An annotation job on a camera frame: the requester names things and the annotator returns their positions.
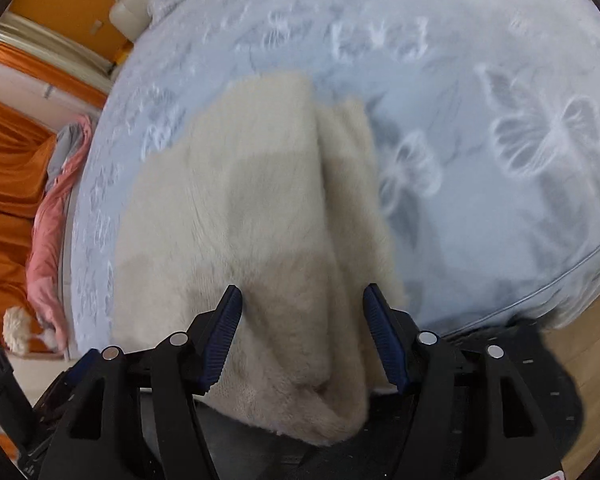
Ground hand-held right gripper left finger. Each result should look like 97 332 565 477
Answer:
40 284 244 480

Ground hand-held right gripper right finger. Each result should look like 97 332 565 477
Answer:
362 283 566 480

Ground beige sweater with black hearts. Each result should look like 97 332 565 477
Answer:
111 72 408 447

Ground white fluffy slipper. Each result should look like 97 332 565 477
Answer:
2 306 66 356

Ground blue floral bedspread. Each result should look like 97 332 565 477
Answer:
60 0 600 361

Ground pink and grey duvet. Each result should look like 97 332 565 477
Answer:
26 114 93 356

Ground orange curtain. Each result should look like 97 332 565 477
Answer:
0 35 111 108
0 110 61 336

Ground white sheer curtain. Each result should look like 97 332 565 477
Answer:
0 55 106 136

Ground beige padded headboard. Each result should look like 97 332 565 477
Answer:
109 0 168 43

